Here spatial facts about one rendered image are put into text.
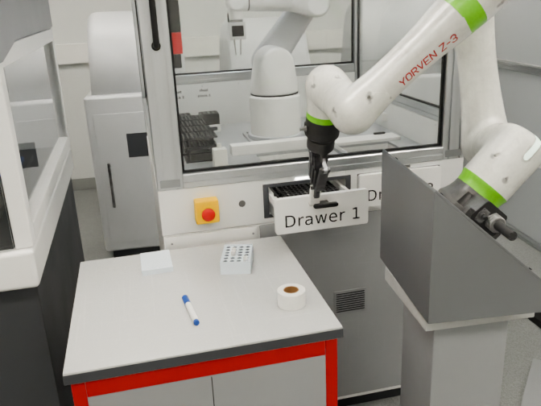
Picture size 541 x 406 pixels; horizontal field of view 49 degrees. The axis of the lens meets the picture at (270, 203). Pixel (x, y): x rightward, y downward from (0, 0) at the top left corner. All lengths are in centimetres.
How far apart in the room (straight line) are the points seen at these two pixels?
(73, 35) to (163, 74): 334
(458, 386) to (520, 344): 124
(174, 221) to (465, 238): 89
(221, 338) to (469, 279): 57
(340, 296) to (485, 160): 81
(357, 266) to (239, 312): 69
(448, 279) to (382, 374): 99
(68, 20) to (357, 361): 367
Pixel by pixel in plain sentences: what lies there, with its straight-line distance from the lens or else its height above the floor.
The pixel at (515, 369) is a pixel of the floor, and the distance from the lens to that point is 270.
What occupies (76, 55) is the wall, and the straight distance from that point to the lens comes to 500.
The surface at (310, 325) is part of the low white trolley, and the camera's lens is 140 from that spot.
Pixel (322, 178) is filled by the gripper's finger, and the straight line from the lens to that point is 161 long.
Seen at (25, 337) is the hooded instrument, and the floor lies 62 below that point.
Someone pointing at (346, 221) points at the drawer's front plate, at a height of 83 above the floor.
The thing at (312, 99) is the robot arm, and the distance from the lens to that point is 148.
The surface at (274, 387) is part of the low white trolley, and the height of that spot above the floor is 62.
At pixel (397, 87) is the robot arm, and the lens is 139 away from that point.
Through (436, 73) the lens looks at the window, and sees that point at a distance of 200.
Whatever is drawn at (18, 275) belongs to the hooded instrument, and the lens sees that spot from 164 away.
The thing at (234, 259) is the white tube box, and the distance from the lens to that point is 165.
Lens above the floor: 149
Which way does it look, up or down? 19 degrees down
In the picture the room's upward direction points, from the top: 3 degrees counter-clockwise
